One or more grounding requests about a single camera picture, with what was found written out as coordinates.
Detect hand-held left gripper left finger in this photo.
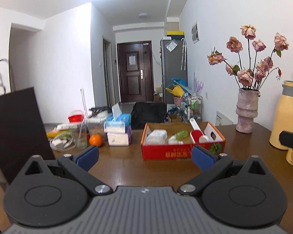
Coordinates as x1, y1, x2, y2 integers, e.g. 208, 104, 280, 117
20, 145, 114, 197

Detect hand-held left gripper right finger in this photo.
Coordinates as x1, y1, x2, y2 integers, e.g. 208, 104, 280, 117
177, 145, 271, 197

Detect orange-edged cardboard box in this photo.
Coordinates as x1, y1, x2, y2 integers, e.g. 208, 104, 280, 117
141, 121, 226, 161

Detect white and red lint brush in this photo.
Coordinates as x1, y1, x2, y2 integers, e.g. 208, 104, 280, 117
189, 118, 210, 144

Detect green spray bottle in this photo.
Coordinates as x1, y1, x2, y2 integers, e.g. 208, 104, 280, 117
168, 130, 188, 145

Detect orange fruit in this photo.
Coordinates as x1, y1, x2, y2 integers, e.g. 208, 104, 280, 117
89, 135, 103, 147

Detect clear drinking glass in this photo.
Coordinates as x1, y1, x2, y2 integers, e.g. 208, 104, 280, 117
74, 121, 88, 150

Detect yellow thermos jug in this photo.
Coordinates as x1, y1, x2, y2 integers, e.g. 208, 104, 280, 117
269, 80, 293, 150

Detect clear plastic storage container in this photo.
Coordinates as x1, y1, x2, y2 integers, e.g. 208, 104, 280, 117
86, 117, 106, 137

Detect purple tissue pack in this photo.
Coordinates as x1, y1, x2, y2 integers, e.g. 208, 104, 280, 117
107, 126, 132, 147

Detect red bucket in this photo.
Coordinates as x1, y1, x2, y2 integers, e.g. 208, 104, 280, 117
68, 110, 85, 123

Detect white leaning board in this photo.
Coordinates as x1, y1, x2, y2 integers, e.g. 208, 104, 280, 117
215, 111, 233, 126

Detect blue tissue pack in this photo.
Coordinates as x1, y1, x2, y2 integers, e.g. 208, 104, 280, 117
104, 102, 132, 134

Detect black flat device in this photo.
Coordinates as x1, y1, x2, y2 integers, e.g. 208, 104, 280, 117
89, 106, 109, 114

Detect metal storage rack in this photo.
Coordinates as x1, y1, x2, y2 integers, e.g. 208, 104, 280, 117
183, 96, 203, 122

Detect black folding chair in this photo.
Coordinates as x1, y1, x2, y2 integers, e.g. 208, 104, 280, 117
131, 102, 167, 130

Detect bundle of clear purple hangers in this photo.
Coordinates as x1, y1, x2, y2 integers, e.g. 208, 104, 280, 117
193, 73, 204, 95

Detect pile of blue yellow bags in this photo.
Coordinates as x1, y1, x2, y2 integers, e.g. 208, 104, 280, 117
165, 78, 188, 97

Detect dark brown entrance door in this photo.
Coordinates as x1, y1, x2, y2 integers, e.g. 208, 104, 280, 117
117, 41, 154, 103

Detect grey refrigerator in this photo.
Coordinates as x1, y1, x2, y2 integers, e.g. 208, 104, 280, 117
160, 38, 188, 103

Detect white hanging umbrella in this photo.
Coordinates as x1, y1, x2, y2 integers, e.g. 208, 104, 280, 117
181, 38, 187, 69

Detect yellow and blue box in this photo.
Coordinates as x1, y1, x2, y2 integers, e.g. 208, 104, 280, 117
166, 31, 185, 39

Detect white power adapter with cable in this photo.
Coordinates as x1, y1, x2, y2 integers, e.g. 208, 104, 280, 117
49, 136, 75, 151

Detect dark paper bag white handles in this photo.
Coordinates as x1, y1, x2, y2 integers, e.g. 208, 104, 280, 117
0, 58, 56, 185

